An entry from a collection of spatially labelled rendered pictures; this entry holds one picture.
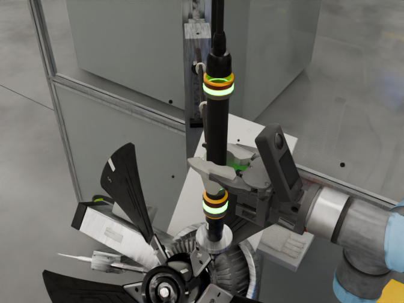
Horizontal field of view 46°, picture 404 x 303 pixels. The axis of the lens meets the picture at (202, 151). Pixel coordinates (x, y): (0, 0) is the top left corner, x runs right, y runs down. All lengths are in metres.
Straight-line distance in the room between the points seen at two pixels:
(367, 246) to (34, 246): 2.35
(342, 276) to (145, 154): 1.46
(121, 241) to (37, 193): 1.86
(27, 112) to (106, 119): 1.77
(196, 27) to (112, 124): 0.91
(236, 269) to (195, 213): 0.21
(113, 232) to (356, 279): 0.76
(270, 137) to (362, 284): 0.26
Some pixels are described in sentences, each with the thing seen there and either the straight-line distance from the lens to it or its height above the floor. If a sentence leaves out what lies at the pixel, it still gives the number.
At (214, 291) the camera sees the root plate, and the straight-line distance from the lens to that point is 1.13.
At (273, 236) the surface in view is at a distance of 1.64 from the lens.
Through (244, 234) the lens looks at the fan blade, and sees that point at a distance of 1.01.
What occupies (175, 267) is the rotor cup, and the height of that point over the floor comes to 1.26.
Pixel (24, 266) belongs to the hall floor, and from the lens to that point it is 2.80.
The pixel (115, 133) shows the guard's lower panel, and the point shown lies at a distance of 2.17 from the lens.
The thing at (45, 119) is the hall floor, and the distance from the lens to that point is 3.74.
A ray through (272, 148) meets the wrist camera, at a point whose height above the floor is 1.71.
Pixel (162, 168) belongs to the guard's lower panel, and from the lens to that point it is 2.10.
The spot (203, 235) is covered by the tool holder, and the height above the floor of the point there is 1.43.
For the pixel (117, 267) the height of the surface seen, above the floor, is 1.10.
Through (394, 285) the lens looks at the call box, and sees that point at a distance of 1.38.
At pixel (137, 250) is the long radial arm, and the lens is 1.31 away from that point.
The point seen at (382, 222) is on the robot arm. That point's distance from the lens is 0.71.
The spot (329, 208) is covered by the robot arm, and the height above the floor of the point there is 1.64.
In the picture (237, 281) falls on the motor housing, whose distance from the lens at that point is 1.24.
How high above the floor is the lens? 2.14
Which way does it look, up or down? 41 degrees down
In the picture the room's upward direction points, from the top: straight up
